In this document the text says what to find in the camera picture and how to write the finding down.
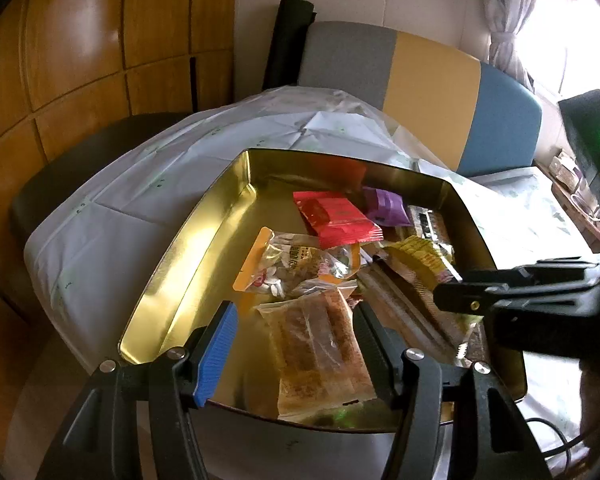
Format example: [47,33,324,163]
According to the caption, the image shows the black cable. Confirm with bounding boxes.
[522,412,598,461]

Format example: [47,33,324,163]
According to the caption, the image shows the yellow snack packet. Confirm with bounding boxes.
[382,234,463,291]

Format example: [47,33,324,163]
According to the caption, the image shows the purple snack packet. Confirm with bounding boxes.
[362,186,413,228]

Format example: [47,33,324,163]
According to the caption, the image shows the gold tin box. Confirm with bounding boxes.
[116,147,528,433]

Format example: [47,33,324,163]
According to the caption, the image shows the black rolled mat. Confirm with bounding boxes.
[262,0,318,92]

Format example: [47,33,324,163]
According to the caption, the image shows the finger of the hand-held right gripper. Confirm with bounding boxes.
[432,267,600,317]
[517,256,600,281]

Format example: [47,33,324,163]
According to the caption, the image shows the tissue box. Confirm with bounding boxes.
[550,152,583,186]

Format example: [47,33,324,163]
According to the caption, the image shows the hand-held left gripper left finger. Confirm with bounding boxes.
[35,300,240,480]

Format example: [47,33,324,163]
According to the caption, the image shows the patterned curtain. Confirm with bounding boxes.
[482,0,543,93]

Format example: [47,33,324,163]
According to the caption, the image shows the wooden wardrobe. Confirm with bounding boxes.
[0,0,241,411]

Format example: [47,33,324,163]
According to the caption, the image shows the wooden side table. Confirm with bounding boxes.
[547,160,600,256]

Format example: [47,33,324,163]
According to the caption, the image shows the window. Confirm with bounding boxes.
[517,0,600,111]

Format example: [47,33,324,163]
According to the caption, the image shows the grey yellow blue chair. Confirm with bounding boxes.
[297,21,543,178]

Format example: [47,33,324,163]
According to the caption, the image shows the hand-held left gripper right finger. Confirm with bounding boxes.
[352,302,553,480]

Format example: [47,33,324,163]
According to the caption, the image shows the green-ended grain bar packet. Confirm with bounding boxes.
[372,255,481,356]

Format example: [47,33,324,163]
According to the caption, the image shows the clear packet of brown cake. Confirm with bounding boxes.
[252,287,378,421]

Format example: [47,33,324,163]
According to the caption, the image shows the orange-edged clear seed bag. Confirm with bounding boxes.
[232,226,366,297]

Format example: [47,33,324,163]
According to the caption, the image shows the white cloud-print tablecloth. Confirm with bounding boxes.
[24,85,600,480]

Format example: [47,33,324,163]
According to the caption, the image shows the large red snack packet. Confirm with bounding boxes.
[292,190,385,250]

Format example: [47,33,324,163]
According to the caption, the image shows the dark printed snack packet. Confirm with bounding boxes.
[409,206,456,258]

